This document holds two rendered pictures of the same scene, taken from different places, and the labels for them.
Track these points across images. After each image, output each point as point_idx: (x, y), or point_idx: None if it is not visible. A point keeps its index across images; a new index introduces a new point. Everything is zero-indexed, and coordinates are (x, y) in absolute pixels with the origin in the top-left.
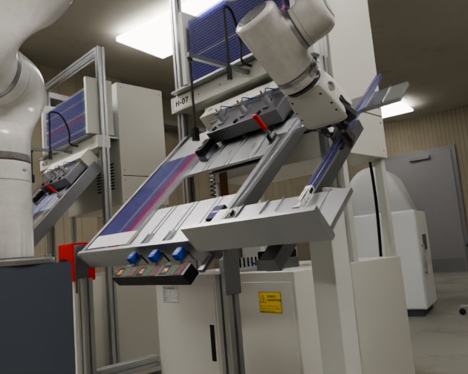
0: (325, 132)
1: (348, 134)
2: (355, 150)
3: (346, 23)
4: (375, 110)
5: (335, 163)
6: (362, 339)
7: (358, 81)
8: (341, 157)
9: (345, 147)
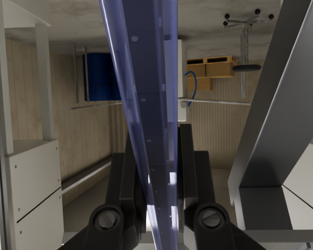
0: (218, 244)
1: (107, 188)
2: (312, 148)
3: None
4: (284, 192)
5: (269, 89)
6: None
7: None
8: (257, 112)
9: (249, 145)
